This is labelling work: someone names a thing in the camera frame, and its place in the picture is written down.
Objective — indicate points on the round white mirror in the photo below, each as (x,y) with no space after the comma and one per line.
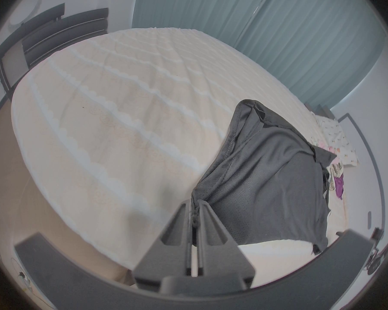
(26,11)

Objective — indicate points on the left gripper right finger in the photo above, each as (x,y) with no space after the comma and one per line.
(226,260)

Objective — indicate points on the pink garment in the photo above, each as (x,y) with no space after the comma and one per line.
(329,149)

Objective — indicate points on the grey bedside table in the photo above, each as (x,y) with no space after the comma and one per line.
(321,110)

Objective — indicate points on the purple garment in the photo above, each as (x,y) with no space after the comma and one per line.
(339,187)

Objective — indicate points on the blue-green curtain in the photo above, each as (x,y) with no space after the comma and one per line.
(197,5)
(310,44)

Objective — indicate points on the bed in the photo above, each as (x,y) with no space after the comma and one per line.
(116,124)

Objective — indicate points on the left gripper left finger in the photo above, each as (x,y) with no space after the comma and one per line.
(161,263)

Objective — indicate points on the white printed pillow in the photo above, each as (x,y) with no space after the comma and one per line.
(338,137)

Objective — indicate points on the black T-shirt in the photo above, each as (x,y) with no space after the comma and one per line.
(265,189)

